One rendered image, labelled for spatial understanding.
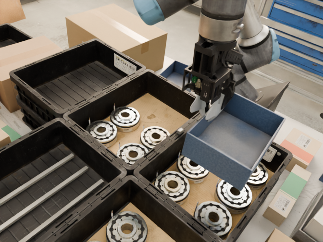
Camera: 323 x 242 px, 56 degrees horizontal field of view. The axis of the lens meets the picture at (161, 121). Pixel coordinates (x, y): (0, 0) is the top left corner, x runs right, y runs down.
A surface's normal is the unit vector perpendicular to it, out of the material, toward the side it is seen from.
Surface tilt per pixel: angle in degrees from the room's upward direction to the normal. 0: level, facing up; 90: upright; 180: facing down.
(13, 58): 0
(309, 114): 0
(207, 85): 90
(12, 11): 73
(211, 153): 90
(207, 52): 90
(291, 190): 0
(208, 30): 90
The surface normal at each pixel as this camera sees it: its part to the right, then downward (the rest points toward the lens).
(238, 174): -0.58, 0.51
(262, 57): -0.01, 0.70
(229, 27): 0.21, 0.63
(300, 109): 0.11, -0.73
